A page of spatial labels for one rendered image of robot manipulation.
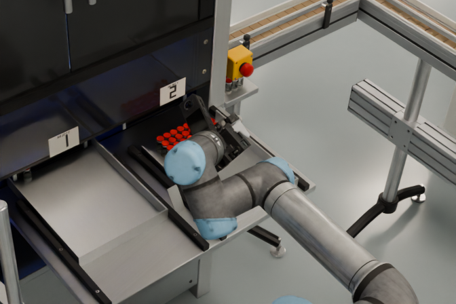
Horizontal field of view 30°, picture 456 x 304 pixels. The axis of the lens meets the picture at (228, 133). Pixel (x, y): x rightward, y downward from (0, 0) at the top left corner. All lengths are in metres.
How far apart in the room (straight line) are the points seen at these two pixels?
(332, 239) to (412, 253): 1.84
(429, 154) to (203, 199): 1.56
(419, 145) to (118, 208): 1.27
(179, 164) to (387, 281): 0.43
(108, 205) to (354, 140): 1.81
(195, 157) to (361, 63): 2.73
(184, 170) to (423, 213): 2.08
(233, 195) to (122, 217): 0.60
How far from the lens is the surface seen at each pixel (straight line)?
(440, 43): 2.79
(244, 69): 2.42
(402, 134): 3.09
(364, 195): 3.54
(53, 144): 2.14
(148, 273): 2.04
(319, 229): 1.56
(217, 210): 1.59
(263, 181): 1.64
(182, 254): 2.08
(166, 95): 2.29
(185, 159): 1.56
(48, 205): 2.20
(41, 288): 2.49
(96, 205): 2.19
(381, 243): 3.38
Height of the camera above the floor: 2.47
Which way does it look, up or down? 42 degrees down
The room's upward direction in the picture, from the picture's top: 5 degrees clockwise
